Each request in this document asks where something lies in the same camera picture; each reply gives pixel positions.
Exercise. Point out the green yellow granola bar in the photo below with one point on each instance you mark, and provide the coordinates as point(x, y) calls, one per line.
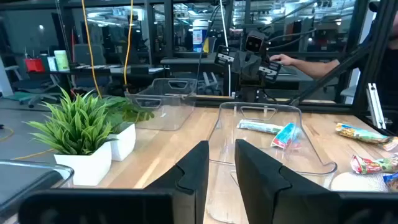
point(357, 133)

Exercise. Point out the black metal rig frame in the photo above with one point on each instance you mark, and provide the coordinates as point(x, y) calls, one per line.
point(376, 37)

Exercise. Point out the red box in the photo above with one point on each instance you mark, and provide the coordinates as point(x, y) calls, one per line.
point(35, 65)

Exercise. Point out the person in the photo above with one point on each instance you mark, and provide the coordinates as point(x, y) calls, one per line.
point(390, 71)

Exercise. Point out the silver aluminium bracket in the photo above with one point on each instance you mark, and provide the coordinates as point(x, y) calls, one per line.
point(376, 105)

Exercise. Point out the spiky plant white pot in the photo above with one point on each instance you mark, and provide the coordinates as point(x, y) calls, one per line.
point(81, 124)

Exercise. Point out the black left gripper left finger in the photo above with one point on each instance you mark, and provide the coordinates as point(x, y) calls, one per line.
point(192, 180)

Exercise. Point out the clear plastic bin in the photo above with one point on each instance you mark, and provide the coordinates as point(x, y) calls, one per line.
point(161, 115)
point(31, 177)
point(222, 186)

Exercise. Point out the person's hand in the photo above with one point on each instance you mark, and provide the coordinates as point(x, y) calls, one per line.
point(281, 59)

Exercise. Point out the red green granola bar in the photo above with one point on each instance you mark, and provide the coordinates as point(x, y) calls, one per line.
point(363, 165)

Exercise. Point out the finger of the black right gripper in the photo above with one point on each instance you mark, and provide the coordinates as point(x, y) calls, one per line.
point(241, 63)
point(255, 67)

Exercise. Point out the blue white tub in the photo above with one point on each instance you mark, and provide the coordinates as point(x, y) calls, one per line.
point(200, 35)

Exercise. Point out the person's forearm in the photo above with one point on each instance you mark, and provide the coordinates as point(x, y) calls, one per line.
point(314, 68)

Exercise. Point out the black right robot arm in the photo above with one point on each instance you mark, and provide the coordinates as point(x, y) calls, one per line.
point(248, 93)

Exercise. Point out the woven round mat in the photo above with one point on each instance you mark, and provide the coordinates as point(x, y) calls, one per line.
point(357, 183)

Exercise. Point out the grey office chair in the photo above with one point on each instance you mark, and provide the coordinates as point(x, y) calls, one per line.
point(34, 84)

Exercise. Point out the blue red granola bar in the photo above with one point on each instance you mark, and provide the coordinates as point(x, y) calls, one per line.
point(284, 137)

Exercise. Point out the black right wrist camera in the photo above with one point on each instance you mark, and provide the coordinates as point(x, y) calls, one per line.
point(255, 43)

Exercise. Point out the white green granola bar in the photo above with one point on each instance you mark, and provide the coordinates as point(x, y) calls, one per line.
point(258, 126)

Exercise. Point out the leafy plant white pot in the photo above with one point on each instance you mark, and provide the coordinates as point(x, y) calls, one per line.
point(124, 141)

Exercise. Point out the white pole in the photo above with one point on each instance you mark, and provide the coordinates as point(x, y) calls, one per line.
point(226, 46)

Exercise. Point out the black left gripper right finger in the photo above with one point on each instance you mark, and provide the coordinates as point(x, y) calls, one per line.
point(264, 186)

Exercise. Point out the green white canister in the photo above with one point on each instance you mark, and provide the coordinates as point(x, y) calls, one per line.
point(61, 60)

